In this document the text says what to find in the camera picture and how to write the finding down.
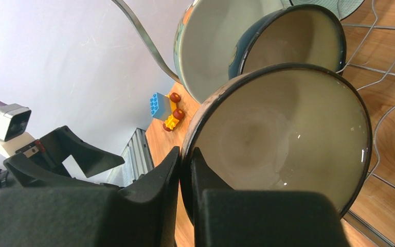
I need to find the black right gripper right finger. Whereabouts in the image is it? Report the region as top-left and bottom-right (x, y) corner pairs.
(191, 148), (349, 246)

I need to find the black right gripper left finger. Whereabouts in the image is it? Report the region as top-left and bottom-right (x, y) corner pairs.
(0, 147), (180, 246)

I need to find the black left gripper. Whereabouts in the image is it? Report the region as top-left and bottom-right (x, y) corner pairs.
(0, 126), (124, 189)

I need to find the pink brown bowl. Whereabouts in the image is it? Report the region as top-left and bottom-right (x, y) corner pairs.
(180, 63), (373, 221)

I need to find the steel two-tier dish rack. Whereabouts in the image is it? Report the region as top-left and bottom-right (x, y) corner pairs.
(111, 0), (395, 247)

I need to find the blue orange toy car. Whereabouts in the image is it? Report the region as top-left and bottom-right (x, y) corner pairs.
(150, 93), (185, 132)

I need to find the dark blue floral bowl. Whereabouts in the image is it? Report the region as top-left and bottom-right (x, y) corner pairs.
(228, 4), (347, 79)

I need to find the small celadon cup left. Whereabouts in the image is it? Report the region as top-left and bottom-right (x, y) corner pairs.
(281, 0), (364, 20)

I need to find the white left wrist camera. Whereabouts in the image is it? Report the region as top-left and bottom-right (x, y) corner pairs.
(0, 103), (34, 158)

